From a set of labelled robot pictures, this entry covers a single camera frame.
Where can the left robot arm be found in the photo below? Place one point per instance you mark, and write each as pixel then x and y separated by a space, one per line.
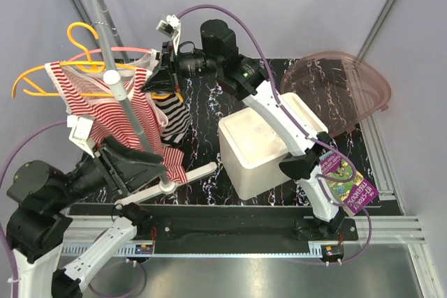
pixel 35 231

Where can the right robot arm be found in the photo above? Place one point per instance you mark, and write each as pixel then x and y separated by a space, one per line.
pixel 247 81

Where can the white foam box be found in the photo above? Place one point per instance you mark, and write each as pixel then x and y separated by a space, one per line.
pixel 253 142

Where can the white clothes rack base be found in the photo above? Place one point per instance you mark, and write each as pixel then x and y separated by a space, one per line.
pixel 170 187

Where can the purple children's book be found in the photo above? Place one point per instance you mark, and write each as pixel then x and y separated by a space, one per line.
pixel 357 193

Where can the pink plastic hanger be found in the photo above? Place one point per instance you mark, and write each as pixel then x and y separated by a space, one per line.
pixel 149 60

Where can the grey clothes rack pole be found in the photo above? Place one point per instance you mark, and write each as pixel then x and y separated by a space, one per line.
pixel 113 79

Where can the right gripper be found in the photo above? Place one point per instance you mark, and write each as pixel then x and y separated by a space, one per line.
pixel 165 78

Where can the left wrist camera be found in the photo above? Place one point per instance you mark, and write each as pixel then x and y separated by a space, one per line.
pixel 81 127

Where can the aluminium frame rail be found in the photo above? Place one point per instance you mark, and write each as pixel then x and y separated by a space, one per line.
pixel 391 172

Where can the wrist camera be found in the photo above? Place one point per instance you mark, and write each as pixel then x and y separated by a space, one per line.
pixel 171 27
pixel 81 127

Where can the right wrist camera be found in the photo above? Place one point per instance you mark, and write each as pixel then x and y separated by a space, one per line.
pixel 171 27

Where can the black white striped tank top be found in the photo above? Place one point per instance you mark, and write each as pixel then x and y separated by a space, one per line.
pixel 179 119

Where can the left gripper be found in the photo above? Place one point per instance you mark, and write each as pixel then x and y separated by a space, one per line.
pixel 125 174

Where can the red white striped tank top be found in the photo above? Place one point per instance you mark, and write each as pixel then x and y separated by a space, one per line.
pixel 110 120

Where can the yellow plastic hanger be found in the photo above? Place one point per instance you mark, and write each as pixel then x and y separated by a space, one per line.
pixel 85 74

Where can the black marble pattern mat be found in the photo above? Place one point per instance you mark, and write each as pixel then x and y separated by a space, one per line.
pixel 208 103

